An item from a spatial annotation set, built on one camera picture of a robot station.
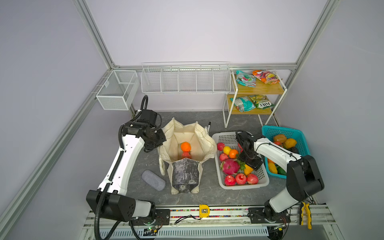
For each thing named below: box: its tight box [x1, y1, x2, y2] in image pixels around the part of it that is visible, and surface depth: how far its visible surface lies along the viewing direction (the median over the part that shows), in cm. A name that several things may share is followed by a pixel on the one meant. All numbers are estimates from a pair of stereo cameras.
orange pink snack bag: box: [252, 70, 280, 85], surface depth 91 cm
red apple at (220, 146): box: [216, 142, 226, 151], surface depth 96 cm
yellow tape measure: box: [199, 204, 210, 218], surface depth 76 cm
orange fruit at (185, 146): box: [180, 141, 192, 152], surface depth 97 cm
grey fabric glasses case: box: [141, 170, 166, 191], surface depth 85 cm
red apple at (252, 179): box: [246, 173, 259, 185], surface depth 82 cm
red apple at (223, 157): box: [219, 153, 229, 162], surface depth 92 cm
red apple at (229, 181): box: [224, 175, 236, 187], surface depth 82 cm
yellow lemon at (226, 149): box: [223, 146, 231, 155], surface depth 95 cm
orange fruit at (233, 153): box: [229, 149, 239, 159], surface depth 91 cm
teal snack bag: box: [230, 96, 256, 113], surface depth 101 cm
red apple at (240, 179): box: [235, 173, 247, 185], surface depth 82 cm
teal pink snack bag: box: [235, 70, 257, 88], surface depth 88 cm
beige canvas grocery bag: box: [158, 118, 217, 195], surface depth 81 cm
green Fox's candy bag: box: [248, 94, 274, 109], surface depth 103 cm
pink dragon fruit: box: [220, 158, 241, 175], surface depth 84 cm
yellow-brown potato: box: [273, 134, 287, 143], surface depth 98 cm
